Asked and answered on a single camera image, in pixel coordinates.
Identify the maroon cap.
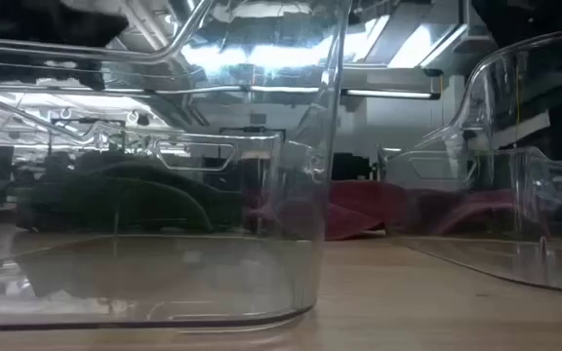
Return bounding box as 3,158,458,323
244,192,385,242
329,178,412,230

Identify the dark appliance with pale top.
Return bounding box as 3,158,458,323
239,150,273,196

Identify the clear plastic bin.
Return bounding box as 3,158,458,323
0,0,353,332
377,26,562,296

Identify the long ceiling light strip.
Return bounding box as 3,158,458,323
341,88,442,100

